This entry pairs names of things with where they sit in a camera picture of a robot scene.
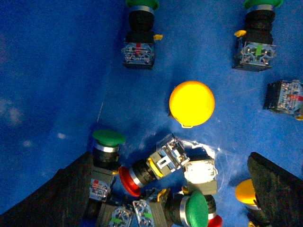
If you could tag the green button far left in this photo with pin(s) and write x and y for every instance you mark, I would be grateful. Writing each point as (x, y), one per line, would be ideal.
(138, 50)

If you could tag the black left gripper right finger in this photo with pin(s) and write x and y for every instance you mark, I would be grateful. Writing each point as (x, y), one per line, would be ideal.
(279, 193)

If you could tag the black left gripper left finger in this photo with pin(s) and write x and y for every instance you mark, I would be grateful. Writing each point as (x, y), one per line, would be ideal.
(75, 192)

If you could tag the green button standing left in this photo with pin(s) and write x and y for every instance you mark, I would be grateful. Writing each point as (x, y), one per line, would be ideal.
(105, 153)

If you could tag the yellow mushroom push button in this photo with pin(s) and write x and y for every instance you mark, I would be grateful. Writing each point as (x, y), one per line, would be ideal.
(245, 193)

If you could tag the contact block right edge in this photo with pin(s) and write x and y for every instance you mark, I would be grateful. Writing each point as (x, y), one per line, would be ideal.
(285, 97)

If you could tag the green button upper middle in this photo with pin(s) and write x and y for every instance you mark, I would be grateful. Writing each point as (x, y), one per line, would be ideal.
(255, 48)

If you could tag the red mushroom push button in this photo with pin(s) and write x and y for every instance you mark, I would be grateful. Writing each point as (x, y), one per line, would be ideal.
(167, 156)

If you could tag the green button lying bottom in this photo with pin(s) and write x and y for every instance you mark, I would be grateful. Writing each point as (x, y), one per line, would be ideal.
(162, 208)

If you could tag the yellow button upright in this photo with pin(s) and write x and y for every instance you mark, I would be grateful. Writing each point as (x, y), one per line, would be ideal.
(191, 103)

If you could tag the blue left bin with buttons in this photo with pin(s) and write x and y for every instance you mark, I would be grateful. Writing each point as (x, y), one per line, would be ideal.
(62, 77)

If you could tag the grey contact block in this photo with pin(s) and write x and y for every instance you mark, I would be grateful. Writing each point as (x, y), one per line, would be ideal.
(200, 175)

